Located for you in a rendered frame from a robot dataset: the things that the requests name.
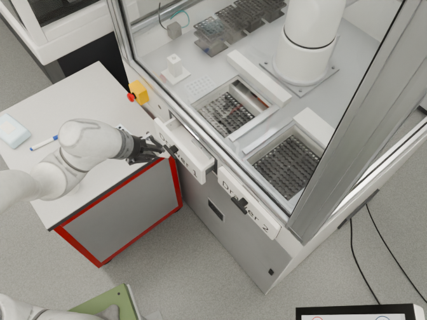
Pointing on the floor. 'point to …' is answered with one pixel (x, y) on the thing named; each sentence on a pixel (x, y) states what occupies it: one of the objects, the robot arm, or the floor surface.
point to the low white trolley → (51, 214)
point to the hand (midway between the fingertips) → (161, 153)
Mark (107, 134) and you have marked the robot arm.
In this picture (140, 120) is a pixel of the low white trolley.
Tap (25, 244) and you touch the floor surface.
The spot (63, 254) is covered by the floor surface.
